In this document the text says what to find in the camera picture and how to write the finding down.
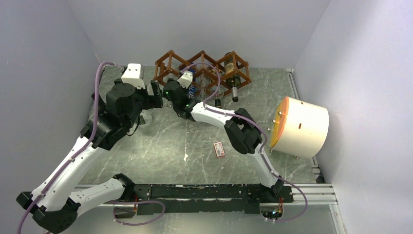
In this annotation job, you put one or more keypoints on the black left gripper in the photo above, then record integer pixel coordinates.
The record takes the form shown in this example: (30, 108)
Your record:
(151, 101)

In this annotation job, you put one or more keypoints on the white cone lampshade orange inside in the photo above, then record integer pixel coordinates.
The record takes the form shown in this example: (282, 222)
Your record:
(299, 128)

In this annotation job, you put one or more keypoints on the brown wooden wine rack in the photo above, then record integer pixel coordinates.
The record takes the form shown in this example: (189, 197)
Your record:
(170, 64)

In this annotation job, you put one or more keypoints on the red white small box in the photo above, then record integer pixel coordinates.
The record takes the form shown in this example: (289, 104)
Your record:
(219, 150)

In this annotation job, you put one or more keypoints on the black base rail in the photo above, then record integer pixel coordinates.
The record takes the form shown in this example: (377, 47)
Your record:
(247, 198)

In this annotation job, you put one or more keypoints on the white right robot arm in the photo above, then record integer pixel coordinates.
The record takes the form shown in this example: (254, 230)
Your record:
(243, 132)

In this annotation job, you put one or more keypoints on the blue square glass bottle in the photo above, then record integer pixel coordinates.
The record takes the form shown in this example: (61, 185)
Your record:
(191, 89)

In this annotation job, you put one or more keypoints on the clear whisky bottle black label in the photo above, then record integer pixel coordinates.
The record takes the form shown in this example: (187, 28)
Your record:
(218, 96)

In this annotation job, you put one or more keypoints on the clear bottle white cap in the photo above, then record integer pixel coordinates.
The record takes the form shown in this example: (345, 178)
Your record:
(145, 118)

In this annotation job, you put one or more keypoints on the green bottle silver neck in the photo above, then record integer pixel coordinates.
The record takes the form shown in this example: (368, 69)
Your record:
(234, 81)

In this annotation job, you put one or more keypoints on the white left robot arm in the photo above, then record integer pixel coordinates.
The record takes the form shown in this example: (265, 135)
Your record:
(54, 205)

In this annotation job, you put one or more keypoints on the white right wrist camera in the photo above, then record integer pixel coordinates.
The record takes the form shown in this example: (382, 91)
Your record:
(185, 79)

